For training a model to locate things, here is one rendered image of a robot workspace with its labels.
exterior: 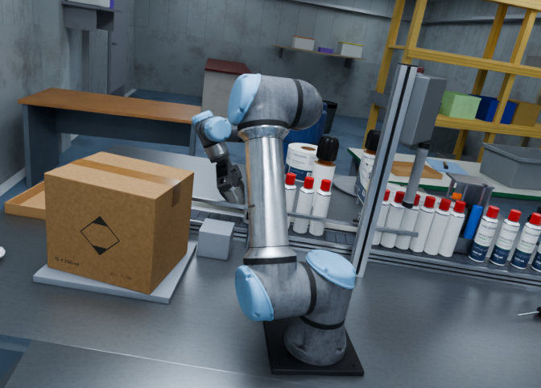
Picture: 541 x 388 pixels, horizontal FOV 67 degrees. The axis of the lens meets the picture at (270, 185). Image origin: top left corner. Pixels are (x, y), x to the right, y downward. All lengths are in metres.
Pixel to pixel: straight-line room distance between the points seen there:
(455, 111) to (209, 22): 6.10
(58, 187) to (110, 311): 0.33
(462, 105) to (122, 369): 4.73
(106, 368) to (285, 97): 0.68
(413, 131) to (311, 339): 0.63
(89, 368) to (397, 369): 0.68
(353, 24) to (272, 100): 9.31
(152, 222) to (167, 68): 8.83
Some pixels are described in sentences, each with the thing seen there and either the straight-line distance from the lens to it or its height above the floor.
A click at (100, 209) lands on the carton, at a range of 1.09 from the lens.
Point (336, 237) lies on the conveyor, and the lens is 1.50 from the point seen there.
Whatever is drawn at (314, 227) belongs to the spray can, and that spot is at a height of 0.91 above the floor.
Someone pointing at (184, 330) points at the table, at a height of 0.83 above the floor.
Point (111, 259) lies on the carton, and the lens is 1.14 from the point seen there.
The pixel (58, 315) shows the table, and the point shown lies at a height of 0.83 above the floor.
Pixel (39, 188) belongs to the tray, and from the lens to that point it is 1.78.
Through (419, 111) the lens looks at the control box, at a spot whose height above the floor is 1.38.
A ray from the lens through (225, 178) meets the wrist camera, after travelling 1.35.
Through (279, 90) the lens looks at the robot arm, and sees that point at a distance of 0.92.
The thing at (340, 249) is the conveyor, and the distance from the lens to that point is 1.47.
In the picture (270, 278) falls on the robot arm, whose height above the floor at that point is 1.06.
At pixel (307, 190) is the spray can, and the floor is 1.05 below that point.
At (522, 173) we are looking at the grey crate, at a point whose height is 0.91.
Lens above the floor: 1.51
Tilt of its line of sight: 20 degrees down
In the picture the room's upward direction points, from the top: 9 degrees clockwise
